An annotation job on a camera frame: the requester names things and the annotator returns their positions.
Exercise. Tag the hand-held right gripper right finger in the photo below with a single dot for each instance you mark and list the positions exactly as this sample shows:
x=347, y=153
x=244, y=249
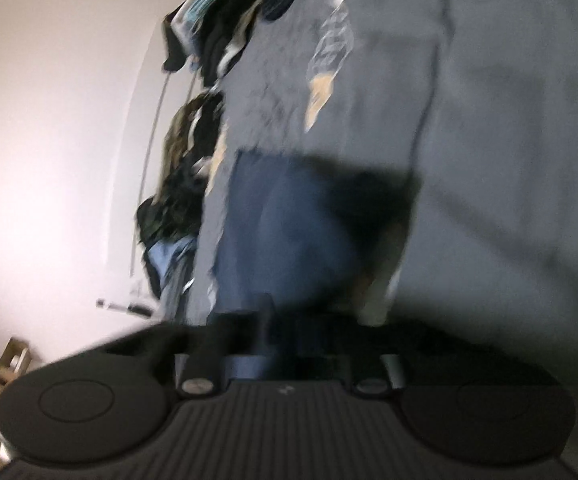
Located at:
x=299, y=345

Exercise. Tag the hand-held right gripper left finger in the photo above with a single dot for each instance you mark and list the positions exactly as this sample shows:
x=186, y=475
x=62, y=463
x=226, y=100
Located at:
x=266, y=335

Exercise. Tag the navy blue garment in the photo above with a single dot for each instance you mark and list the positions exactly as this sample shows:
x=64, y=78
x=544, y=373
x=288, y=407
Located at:
x=289, y=230

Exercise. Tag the stack of folded clothes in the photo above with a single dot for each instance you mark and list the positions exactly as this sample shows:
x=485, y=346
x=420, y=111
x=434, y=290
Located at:
x=219, y=25

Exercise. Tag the light blue garment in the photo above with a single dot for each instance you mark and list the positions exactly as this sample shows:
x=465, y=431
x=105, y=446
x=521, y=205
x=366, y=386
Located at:
x=169, y=260

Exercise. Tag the black brush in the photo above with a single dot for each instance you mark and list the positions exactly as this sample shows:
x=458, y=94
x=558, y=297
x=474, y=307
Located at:
x=139, y=309

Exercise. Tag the dark green garment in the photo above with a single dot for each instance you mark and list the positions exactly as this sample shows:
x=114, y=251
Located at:
x=169, y=220

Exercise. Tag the brown jacket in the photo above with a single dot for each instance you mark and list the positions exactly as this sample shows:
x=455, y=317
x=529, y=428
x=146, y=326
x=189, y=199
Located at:
x=189, y=130

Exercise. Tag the grey-blue printed quilt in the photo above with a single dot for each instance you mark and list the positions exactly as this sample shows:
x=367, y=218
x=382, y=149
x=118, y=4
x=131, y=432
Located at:
x=494, y=135

